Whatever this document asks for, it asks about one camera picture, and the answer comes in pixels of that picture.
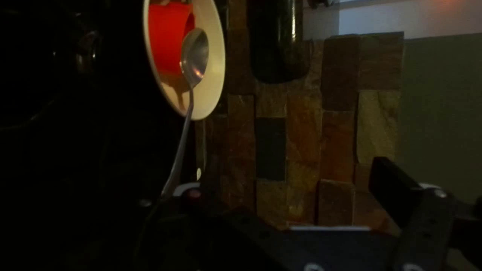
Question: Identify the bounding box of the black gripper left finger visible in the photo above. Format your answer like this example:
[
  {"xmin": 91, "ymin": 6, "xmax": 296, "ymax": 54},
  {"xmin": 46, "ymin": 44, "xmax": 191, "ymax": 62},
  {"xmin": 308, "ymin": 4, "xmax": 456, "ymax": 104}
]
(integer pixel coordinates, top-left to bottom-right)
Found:
[{"xmin": 134, "ymin": 172, "xmax": 302, "ymax": 271}]

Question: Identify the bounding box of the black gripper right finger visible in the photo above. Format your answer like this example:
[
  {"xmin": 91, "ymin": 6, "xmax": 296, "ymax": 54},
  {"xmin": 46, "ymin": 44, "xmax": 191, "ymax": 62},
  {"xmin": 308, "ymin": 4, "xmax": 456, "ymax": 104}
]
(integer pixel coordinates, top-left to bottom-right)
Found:
[{"xmin": 367, "ymin": 155, "xmax": 482, "ymax": 271}]

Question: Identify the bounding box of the metal spoon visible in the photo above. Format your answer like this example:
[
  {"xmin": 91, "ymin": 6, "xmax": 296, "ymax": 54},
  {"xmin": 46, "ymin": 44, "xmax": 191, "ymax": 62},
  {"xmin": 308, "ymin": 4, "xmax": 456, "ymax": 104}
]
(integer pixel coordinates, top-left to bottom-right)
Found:
[{"xmin": 159, "ymin": 27, "xmax": 210, "ymax": 199}]

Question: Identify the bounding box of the white plate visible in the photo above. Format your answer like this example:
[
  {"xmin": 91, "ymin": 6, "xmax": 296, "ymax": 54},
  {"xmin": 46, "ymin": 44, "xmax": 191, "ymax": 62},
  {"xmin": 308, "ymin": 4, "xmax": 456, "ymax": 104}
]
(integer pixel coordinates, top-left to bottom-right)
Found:
[{"xmin": 141, "ymin": 0, "xmax": 227, "ymax": 122}]

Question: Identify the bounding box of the red object in bowl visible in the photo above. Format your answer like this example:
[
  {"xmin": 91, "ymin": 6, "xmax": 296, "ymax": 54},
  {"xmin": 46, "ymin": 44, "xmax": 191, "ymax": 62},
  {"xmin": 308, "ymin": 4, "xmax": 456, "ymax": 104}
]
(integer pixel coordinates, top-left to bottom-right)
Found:
[{"xmin": 146, "ymin": 0, "xmax": 197, "ymax": 87}]

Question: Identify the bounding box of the dark glass bottle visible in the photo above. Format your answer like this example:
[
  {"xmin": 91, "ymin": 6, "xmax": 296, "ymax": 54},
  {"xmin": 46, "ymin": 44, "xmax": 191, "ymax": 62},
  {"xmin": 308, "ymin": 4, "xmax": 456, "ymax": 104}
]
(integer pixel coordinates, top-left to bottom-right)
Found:
[{"xmin": 248, "ymin": 0, "xmax": 307, "ymax": 86}]

